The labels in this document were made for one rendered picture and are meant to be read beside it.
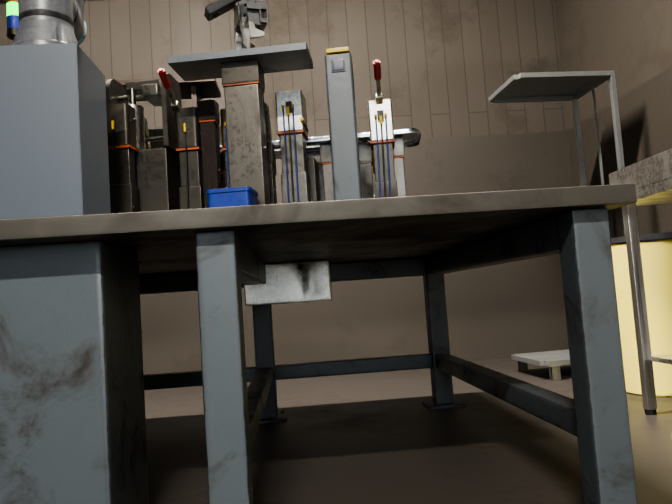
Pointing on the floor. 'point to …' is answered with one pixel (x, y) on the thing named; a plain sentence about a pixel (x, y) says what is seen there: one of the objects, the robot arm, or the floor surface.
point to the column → (71, 375)
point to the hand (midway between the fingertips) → (241, 56)
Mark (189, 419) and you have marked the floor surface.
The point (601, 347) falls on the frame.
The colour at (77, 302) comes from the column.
